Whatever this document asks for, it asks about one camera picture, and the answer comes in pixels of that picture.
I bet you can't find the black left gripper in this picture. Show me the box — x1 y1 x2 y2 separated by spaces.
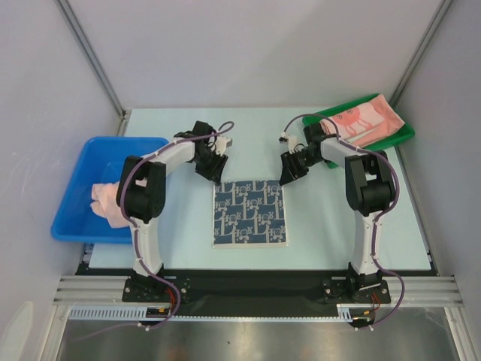
192 147 228 185

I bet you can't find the patterned blue white towel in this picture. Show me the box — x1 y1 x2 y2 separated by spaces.
213 180 289 248

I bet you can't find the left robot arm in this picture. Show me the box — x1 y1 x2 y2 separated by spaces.
116 121 234 301

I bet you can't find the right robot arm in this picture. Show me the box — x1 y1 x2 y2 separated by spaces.
280 123 399 302

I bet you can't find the blue plastic bin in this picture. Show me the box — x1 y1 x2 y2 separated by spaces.
50 136 168 244

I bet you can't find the small pink cloth in bin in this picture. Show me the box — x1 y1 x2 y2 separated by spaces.
90 182 129 229

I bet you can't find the aluminium frame rail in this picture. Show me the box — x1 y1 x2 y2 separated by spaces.
53 275 464 308

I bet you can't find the white slotted cable duct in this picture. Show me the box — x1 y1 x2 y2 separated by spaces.
70 304 373 323

